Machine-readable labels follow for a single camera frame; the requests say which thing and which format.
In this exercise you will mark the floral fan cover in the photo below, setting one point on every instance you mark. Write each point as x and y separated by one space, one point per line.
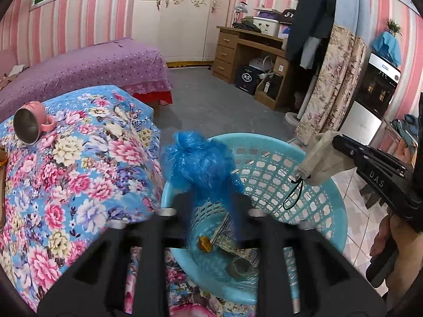
333 86

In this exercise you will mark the light blue plastic basket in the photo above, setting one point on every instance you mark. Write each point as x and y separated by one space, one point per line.
297 211

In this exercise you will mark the black cap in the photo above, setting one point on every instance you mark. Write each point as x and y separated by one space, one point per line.
286 15

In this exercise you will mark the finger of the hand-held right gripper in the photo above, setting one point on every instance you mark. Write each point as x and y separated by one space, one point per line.
376 153
347 153

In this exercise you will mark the blue cloth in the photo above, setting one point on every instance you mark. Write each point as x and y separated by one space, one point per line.
386 47

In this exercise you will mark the floral blanket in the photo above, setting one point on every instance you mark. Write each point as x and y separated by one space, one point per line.
79 185

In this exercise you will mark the small green plant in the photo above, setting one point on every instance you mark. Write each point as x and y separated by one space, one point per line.
393 25

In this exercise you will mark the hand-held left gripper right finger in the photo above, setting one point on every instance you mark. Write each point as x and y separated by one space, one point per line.
274 247

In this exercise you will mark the purple dotted bed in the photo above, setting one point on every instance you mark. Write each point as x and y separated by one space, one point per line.
86 69

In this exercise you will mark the black box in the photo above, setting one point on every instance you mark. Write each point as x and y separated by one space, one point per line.
248 79

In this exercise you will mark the blue plastic bag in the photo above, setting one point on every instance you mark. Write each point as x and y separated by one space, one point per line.
198 165

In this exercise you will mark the pile of clothes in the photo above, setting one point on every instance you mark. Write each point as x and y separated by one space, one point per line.
406 130

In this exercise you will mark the beige cloth pouch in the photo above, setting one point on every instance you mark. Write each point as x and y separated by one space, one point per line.
325 161

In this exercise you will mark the white wardrobe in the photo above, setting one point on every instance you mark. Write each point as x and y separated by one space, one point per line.
185 23

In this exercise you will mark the dark clothes on desk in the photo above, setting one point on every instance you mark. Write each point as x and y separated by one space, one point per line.
249 24

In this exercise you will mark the black and white snack packet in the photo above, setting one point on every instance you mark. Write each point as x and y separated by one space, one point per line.
231 242

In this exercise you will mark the desk lamp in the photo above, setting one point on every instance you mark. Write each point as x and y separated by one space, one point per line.
239 10

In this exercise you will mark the white storage box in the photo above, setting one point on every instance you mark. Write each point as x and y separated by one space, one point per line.
266 25

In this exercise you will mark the white fan base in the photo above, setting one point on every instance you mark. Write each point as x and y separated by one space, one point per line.
292 117

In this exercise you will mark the wooden desk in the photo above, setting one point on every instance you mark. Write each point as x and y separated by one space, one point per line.
231 49

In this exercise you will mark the red bed skirt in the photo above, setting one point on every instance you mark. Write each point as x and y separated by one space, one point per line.
158 95

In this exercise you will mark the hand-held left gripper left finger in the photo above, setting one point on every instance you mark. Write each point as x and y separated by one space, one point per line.
155 244

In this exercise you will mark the dark hanging clothes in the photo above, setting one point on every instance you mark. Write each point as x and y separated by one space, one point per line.
320 10

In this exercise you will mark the person's right hand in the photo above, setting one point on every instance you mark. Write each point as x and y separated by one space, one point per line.
409 264

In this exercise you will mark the white small fan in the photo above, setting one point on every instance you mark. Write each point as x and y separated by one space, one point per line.
261 62

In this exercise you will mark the water dispenser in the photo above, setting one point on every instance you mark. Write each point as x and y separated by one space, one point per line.
376 92

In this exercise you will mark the pink metal cup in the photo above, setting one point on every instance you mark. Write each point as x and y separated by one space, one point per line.
31 122

